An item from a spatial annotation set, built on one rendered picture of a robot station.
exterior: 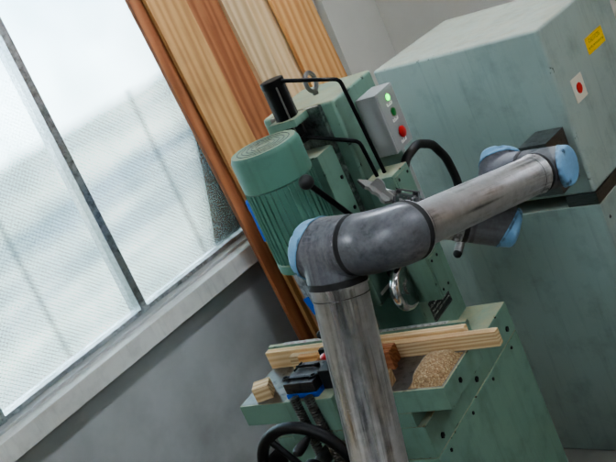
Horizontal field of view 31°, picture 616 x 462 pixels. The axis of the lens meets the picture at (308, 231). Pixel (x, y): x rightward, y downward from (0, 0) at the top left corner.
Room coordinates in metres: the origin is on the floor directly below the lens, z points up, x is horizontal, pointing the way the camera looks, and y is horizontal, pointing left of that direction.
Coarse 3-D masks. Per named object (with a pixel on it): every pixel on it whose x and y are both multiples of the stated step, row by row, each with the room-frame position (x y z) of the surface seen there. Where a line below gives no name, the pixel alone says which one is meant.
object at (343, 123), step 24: (360, 72) 2.78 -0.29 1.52; (312, 96) 2.76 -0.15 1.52; (336, 96) 2.63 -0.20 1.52; (264, 120) 2.74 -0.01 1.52; (336, 120) 2.61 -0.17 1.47; (360, 168) 2.61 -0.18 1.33; (360, 192) 2.63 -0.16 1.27; (456, 288) 2.77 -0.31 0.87; (384, 312) 2.67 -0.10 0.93; (408, 312) 2.63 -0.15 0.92; (456, 312) 2.73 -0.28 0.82
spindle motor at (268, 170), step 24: (264, 144) 2.53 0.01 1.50; (288, 144) 2.46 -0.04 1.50; (240, 168) 2.48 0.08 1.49; (264, 168) 2.45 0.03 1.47; (288, 168) 2.45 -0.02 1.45; (312, 168) 2.51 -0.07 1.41; (264, 192) 2.45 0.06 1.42; (288, 192) 2.45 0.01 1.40; (312, 192) 2.47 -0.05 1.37; (264, 216) 2.48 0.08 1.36; (288, 216) 2.45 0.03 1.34; (312, 216) 2.46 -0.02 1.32; (288, 240) 2.46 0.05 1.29; (288, 264) 2.48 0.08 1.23
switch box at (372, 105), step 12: (384, 84) 2.71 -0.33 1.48; (360, 96) 2.70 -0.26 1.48; (372, 96) 2.65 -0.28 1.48; (384, 96) 2.68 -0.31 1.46; (360, 108) 2.67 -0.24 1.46; (372, 108) 2.65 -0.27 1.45; (384, 108) 2.66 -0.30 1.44; (396, 108) 2.70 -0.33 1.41; (372, 120) 2.66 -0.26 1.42; (384, 120) 2.65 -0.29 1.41; (396, 120) 2.68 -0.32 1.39; (372, 132) 2.67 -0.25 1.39; (384, 132) 2.65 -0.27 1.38; (396, 132) 2.67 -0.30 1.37; (408, 132) 2.71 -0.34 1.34; (384, 144) 2.66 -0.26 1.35; (396, 144) 2.65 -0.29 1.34; (384, 156) 2.67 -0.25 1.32
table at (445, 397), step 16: (464, 352) 2.33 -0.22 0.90; (480, 352) 2.38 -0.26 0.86; (288, 368) 2.67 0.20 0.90; (400, 368) 2.39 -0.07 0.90; (464, 368) 2.30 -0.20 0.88; (400, 384) 2.32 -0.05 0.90; (448, 384) 2.23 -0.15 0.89; (464, 384) 2.28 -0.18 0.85; (256, 400) 2.57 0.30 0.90; (272, 400) 2.53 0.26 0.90; (400, 400) 2.29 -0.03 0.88; (416, 400) 2.26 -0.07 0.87; (432, 400) 2.24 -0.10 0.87; (448, 400) 2.21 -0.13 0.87; (256, 416) 2.55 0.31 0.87; (272, 416) 2.52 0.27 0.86; (288, 416) 2.49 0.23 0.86; (336, 432) 2.29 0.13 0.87
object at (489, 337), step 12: (432, 336) 2.40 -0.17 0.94; (444, 336) 2.37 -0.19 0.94; (456, 336) 2.34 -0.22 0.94; (468, 336) 2.33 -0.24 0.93; (480, 336) 2.31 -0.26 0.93; (492, 336) 2.29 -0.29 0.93; (408, 348) 2.43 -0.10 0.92; (420, 348) 2.41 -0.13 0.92; (432, 348) 2.39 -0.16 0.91; (444, 348) 2.37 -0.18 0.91; (456, 348) 2.35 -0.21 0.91; (468, 348) 2.33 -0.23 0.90
